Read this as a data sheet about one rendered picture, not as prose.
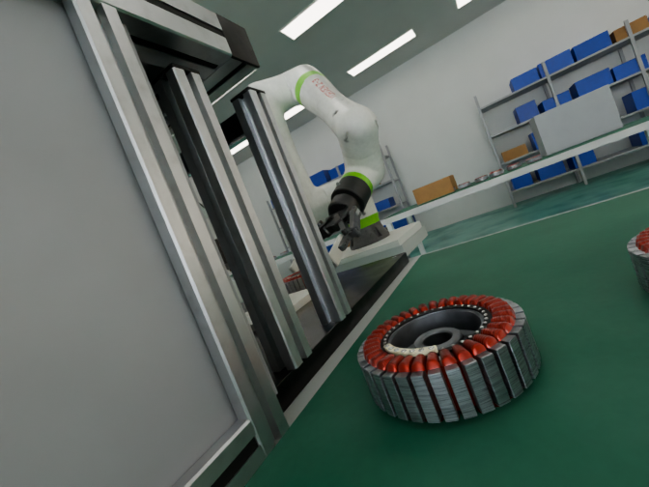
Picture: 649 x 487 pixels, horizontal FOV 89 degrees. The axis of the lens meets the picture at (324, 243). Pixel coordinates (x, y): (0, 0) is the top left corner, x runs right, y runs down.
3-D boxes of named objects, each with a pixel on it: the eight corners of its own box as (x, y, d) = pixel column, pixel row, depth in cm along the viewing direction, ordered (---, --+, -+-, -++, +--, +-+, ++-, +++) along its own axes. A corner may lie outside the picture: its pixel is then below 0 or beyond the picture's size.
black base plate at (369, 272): (209, 320, 99) (206, 313, 98) (409, 261, 67) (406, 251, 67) (8, 432, 58) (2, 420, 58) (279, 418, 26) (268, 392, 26)
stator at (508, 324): (424, 333, 31) (409, 297, 30) (564, 334, 22) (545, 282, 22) (343, 409, 23) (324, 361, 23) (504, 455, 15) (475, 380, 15)
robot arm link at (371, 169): (391, 176, 96) (356, 174, 101) (386, 137, 88) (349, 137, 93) (377, 207, 88) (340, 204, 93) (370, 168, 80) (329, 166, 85)
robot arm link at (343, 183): (329, 181, 88) (353, 167, 82) (356, 211, 93) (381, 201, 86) (321, 195, 85) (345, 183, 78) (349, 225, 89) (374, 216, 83)
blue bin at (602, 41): (571, 68, 523) (566, 55, 522) (604, 52, 502) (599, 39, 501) (577, 61, 486) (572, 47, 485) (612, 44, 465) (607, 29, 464)
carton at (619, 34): (608, 50, 499) (605, 40, 498) (639, 36, 481) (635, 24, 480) (616, 42, 465) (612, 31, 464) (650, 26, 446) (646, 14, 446)
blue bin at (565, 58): (539, 83, 545) (535, 71, 544) (570, 69, 523) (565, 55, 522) (542, 78, 509) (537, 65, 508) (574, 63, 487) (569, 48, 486)
